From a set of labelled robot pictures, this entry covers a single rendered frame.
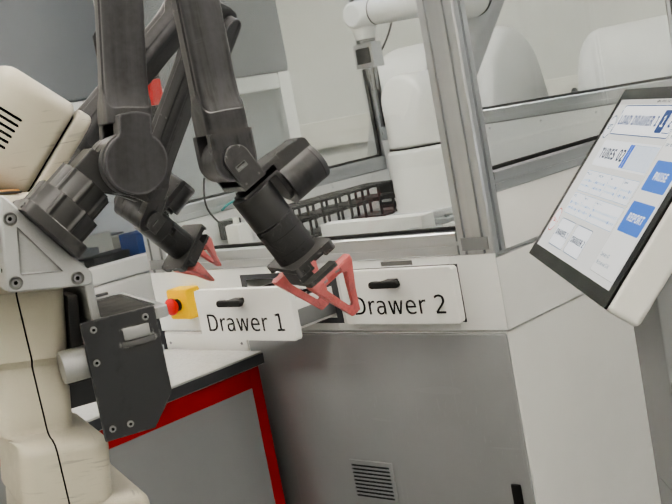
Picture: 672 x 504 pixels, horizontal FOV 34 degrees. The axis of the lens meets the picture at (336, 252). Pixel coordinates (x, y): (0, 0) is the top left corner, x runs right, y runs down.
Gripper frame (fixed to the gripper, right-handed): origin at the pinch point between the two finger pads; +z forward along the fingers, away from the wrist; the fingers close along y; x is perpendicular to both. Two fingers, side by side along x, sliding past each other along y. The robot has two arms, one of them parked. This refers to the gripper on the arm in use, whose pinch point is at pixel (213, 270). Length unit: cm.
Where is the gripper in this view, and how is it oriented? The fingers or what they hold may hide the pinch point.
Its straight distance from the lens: 221.8
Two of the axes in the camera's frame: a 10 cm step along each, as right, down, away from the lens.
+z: 6.0, 5.3, 6.0
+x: -7.2, 0.3, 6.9
